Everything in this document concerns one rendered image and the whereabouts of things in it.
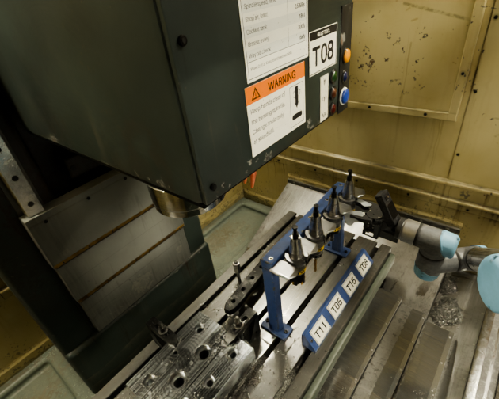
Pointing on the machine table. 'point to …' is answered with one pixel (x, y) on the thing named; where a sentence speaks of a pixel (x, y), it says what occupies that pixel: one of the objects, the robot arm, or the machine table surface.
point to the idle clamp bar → (244, 291)
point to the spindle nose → (164, 203)
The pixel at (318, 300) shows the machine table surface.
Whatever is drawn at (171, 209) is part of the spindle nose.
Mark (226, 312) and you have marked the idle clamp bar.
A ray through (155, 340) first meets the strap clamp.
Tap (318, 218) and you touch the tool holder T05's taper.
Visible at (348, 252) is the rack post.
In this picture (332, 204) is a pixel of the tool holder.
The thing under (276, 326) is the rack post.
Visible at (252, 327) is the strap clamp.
